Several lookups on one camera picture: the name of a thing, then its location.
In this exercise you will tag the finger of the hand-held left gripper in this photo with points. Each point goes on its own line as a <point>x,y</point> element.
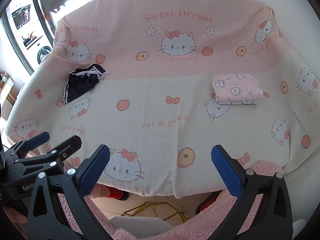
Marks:
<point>37,140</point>
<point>71,146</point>

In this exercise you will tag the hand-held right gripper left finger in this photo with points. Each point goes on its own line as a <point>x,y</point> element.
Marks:
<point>96,172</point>

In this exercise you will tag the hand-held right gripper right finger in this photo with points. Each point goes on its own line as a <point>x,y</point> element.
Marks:
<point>226,172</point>

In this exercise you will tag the navy shorts with white stripes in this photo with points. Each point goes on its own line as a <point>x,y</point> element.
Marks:
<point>80,83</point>

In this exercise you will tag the person's left hand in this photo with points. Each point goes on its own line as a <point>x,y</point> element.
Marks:
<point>13,217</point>

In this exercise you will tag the red slipper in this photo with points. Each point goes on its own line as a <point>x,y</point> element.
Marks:
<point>117,194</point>
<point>208,202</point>

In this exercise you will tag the wooden cabinet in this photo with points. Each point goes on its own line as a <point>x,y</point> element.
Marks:
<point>6,95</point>

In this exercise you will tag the pink fluffy robe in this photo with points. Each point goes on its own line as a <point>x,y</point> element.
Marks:
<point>200,225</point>

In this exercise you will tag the folded pink printed garment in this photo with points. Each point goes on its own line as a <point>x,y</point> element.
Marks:
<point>235,87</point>

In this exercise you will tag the washing machine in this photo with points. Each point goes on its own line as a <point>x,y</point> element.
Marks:
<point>43,53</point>

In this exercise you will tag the pink cat print blanket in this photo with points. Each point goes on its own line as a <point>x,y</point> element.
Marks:
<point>160,92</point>

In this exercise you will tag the black built-in oven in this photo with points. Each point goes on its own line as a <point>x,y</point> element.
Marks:
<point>21,16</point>

